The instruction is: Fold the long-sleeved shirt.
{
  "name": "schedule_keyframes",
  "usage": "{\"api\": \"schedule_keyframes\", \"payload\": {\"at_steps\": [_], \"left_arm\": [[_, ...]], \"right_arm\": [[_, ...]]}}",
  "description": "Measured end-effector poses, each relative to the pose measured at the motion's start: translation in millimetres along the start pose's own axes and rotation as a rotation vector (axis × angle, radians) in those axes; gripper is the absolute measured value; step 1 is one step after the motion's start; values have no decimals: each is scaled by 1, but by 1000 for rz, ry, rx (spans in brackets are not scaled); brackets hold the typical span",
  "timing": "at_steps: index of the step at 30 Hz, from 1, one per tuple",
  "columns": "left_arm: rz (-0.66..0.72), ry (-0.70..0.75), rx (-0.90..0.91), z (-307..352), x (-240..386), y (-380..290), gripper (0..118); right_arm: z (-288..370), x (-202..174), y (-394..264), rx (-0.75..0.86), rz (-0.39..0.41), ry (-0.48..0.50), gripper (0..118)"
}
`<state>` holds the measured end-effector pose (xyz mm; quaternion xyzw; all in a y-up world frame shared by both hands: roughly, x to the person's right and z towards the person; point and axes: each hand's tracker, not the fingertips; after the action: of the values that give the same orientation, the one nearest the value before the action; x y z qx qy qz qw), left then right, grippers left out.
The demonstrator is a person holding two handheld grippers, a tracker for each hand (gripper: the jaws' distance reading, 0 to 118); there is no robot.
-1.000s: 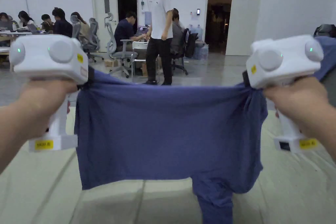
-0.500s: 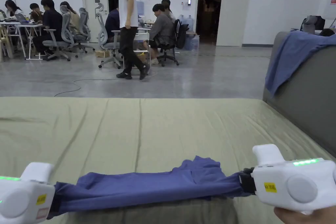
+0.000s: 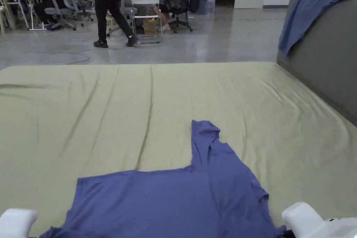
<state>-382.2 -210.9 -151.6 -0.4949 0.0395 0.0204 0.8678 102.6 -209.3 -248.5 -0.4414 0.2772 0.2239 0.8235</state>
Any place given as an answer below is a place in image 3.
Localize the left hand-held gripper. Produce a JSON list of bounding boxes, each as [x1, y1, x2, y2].
[[0, 208, 38, 238]]

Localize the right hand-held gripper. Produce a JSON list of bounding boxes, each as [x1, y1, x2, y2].
[[281, 202, 357, 238]]

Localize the bed with pale green sheet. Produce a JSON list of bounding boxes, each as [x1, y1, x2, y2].
[[0, 62, 357, 238]]

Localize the dark blue shirt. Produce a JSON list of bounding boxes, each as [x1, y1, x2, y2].
[[39, 120, 287, 238]]

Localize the grey padded headboard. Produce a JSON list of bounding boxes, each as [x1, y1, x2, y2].
[[276, 0, 357, 127]]

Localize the blue cloth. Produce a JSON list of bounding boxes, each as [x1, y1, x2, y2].
[[278, 0, 357, 57]]

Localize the brown paper bag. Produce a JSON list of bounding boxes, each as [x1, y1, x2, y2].
[[143, 17, 158, 37]]

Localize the white folding chair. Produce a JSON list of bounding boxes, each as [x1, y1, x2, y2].
[[130, 0, 163, 45]]

